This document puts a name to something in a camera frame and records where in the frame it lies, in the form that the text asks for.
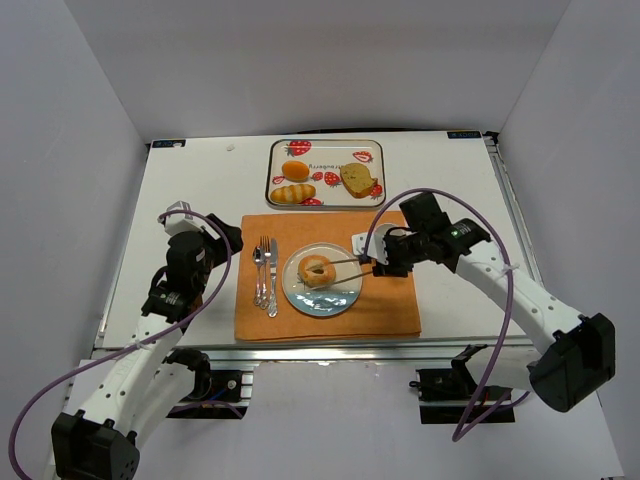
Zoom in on blue label sticker right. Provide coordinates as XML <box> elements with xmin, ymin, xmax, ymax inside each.
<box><xmin>446</xmin><ymin>130</ymin><xmax>483</xmax><ymax>140</ymax></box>

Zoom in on silver table knife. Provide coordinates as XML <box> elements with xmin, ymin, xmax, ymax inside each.
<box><xmin>267</xmin><ymin>238</ymin><xmax>278</xmax><ymax>318</ymax></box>

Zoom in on silver fork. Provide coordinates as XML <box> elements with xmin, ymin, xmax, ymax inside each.
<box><xmin>259</xmin><ymin>235</ymin><xmax>271</xmax><ymax>309</ymax></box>

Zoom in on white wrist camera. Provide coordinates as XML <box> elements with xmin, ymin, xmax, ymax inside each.
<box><xmin>158</xmin><ymin>200</ymin><xmax>201</xmax><ymax>237</ymax></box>
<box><xmin>351</xmin><ymin>232</ymin><xmax>388</xmax><ymax>265</ymax></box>

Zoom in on plate with leaf design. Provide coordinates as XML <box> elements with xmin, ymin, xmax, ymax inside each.
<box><xmin>281</xmin><ymin>242</ymin><xmax>364</xmax><ymax>318</ymax></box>

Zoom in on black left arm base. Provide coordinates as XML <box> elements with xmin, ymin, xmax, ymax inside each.
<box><xmin>163</xmin><ymin>349</ymin><xmax>253</xmax><ymax>420</ymax></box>

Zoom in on yellow mug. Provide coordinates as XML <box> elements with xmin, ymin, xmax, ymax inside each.
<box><xmin>371</xmin><ymin>223</ymin><xmax>404</xmax><ymax>245</ymax></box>

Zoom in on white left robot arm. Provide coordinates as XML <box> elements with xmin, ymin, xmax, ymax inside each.
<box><xmin>51</xmin><ymin>209</ymin><xmax>243</xmax><ymax>479</ymax></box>

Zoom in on silver spoon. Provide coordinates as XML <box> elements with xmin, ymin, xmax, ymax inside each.
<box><xmin>253</xmin><ymin>246</ymin><xmax>263</xmax><ymax>306</ymax></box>

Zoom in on sugared bagel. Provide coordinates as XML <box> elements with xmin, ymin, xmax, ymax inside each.
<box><xmin>297</xmin><ymin>255</ymin><xmax>336</xmax><ymax>288</ymax></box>

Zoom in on orange cloth placemat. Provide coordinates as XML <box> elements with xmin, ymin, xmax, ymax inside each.
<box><xmin>234</xmin><ymin>212</ymin><xmax>421</xmax><ymax>342</ymax></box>

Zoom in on purple cable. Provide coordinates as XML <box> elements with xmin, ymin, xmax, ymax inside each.
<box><xmin>7</xmin><ymin>209</ymin><xmax>232</xmax><ymax>480</ymax></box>
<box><xmin>360</xmin><ymin>187</ymin><xmax>532</xmax><ymax>443</ymax></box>

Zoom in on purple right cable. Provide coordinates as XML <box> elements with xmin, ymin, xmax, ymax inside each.
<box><xmin>360</xmin><ymin>187</ymin><xmax>532</xmax><ymax>443</ymax></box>

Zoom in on stainless steel tongs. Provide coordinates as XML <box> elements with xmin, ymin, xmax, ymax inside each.
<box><xmin>310</xmin><ymin>258</ymin><xmax>372</xmax><ymax>289</ymax></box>

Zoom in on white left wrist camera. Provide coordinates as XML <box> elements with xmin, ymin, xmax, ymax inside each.
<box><xmin>158</xmin><ymin>200</ymin><xmax>201</xmax><ymax>237</ymax></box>

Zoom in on striped long bread roll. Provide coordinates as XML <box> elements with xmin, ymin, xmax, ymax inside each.
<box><xmin>269</xmin><ymin>184</ymin><xmax>316</xmax><ymax>205</ymax></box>

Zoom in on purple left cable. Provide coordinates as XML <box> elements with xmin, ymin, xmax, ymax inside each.
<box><xmin>7</xmin><ymin>209</ymin><xmax>232</xmax><ymax>480</ymax></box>

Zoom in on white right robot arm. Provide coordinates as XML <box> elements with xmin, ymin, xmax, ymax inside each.
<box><xmin>352</xmin><ymin>189</ymin><xmax>616</xmax><ymax>412</ymax></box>

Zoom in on round orange bun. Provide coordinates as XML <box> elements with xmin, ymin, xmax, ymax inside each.
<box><xmin>281</xmin><ymin>160</ymin><xmax>310</xmax><ymax>182</ymax></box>

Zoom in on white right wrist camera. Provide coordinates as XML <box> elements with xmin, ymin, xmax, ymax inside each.
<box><xmin>351</xmin><ymin>232</ymin><xmax>388</xmax><ymax>265</ymax></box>

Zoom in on aluminium frame rail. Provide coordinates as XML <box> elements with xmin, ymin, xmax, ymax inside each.
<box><xmin>89</xmin><ymin>329</ymin><xmax>571</xmax><ymax>371</ymax></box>

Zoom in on blue label sticker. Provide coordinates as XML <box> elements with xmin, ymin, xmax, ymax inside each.
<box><xmin>151</xmin><ymin>139</ymin><xmax>186</xmax><ymax>149</ymax></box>
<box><xmin>446</xmin><ymin>130</ymin><xmax>483</xmax><ymax>140</ymax></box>

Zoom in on blue label sticker left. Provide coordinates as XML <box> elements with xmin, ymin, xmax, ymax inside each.
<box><xmin>151</xmin><ymin>139</ymin><xmax>186</xmax><ymax>149</ymax></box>

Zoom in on strawberry print serving tray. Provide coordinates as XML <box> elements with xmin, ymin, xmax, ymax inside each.
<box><xmin>265</xmin><ymin>138</ymin><xmax>386</xmax><ymax>210</ymax></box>

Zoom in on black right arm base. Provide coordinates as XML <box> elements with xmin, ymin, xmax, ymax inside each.
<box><xmin>409</xmin><ymin>345</ymin><xmax>515</xmax><ymax>425</ymax></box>

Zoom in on brown bread slice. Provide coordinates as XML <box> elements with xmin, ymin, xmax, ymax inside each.
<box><xmin>339</xmin><ymin>163</ymin><xmax>378</xmax><ymax>199</ymax></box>

